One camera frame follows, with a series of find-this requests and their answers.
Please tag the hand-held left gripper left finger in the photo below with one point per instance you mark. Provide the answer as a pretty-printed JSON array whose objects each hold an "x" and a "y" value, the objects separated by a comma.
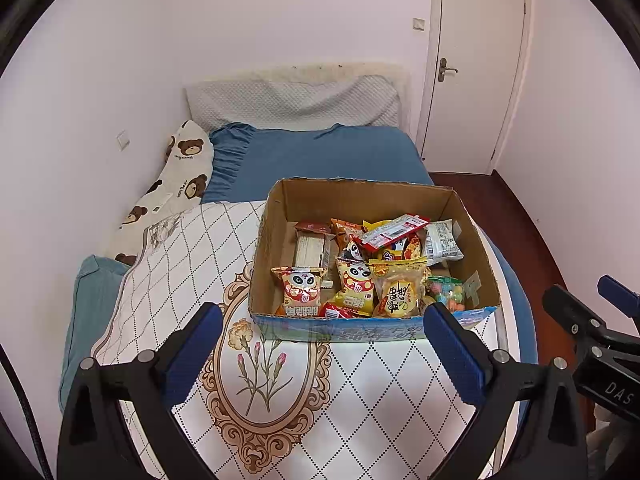
[{"x": 200, "y": 345}]

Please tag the white door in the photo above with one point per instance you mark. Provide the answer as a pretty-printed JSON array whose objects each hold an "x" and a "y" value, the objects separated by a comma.
[{"x": 475, "y": 60}]

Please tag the red triangular snack packet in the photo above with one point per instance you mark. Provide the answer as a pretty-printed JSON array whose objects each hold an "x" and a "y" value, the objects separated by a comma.
[{"x": 340, "y": 311}]

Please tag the colourful candy bag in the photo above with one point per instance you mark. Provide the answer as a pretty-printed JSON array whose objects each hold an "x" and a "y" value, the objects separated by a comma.
[{"x": 447, "y": 295}]

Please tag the dark red snack packet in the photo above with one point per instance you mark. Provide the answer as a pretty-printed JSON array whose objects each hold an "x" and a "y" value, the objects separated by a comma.
[{"x": 312, "y": 227}]

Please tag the clear white wafer packet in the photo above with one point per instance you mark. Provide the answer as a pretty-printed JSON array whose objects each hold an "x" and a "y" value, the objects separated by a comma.
[{"x": 310, "y": 252}]

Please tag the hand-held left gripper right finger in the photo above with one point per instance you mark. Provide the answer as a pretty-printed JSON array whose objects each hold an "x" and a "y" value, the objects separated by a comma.
[{"x": 457, "y": 355}]

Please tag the white wall switch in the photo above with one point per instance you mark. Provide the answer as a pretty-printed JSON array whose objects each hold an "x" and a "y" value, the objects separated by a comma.
[{"x": 418, "y": 23}]

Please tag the long clear red-label packet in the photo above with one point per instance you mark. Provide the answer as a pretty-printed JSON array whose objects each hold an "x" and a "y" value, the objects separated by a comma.
[{"x": 390, "y": 232}]

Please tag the orange panda snack packet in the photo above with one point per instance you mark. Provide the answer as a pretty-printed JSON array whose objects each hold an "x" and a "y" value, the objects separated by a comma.
[
  {"x": 300, "y": 290},
  {"x": 350, "y": 250}
]

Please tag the yellow panda snack packet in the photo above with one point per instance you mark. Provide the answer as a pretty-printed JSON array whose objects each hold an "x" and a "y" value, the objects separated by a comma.
[{"x": 355, "y": 285}]

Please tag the grey-white quilted pillow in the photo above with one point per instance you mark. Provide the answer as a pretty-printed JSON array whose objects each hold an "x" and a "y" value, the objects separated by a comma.
[{"x": 300, "y": 102}]

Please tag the grey-white snack packet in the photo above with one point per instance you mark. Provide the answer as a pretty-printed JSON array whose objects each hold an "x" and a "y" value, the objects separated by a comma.
[{"x": 442, "y": 242}]

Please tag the white wall socket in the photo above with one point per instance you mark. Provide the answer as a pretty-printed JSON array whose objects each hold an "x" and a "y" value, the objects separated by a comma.
[{"x": 122, "y": 140}]

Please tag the bear print pillow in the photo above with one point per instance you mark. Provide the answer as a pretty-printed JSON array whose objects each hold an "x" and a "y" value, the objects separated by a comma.
[{"x": 185, "y": 150}]

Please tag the blue bed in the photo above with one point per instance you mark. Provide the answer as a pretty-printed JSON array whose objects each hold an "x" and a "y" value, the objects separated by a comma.
[{"x": 325, "y": 155}]

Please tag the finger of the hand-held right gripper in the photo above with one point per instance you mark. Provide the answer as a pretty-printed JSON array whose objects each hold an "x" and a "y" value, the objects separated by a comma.
[
  {"x": 617, "y": 290},
  {"x": 570, "y": 312}
]

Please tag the white diamond-pattern blanket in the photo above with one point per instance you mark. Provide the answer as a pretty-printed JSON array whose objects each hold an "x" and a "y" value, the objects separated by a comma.
[{"x": 175, "y": 270}]

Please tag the yellow puff snack packet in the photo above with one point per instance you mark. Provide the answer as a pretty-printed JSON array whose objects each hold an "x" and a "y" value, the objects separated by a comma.
[{"x": 400, "y": 290}]

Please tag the cardboard box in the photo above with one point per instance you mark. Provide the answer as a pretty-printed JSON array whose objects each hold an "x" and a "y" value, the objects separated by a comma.
[{"x": 310, "y": 200}]

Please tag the yellow noodle packet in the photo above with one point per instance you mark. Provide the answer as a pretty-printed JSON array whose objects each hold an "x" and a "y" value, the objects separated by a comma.
[{"x": 412, "y": 248}]

